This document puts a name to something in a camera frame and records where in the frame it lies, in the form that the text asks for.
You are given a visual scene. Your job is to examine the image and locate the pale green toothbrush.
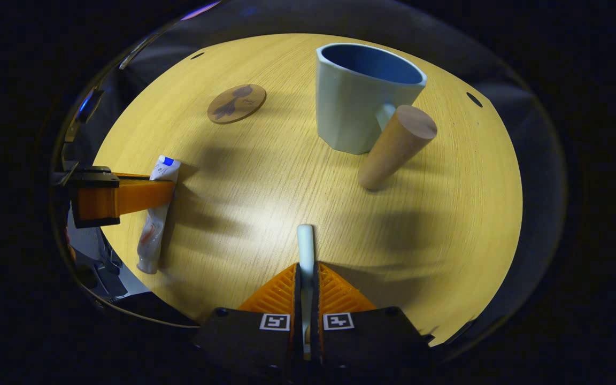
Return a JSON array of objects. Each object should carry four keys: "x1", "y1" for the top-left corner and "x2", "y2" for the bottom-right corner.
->
[{"x1": 297, "y1": 225, "x2": 315, "y2": 356}]

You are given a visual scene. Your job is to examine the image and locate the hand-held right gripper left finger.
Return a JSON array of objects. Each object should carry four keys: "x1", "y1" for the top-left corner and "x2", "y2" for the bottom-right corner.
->
[{"x1": 193, "y1": 263, "x2": 302, "y2": 375}]

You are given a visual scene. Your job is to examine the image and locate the pale blue cup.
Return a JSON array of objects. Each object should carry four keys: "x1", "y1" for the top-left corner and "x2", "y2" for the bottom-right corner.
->
[{"x1": 316, "y1": 43, "x2": 438, "y2": 191}]

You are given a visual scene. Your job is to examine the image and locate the round brown coaster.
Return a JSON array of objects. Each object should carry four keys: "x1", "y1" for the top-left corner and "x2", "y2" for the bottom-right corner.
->
[{"x1": 207, "y1": 84, "x2": 267, "y2": 125}]

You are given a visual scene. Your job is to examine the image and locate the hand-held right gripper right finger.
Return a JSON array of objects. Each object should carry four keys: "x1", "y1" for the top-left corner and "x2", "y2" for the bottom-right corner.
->
[{"x1": 311, "y1": 262, "x2": 434, "y2": 375}]

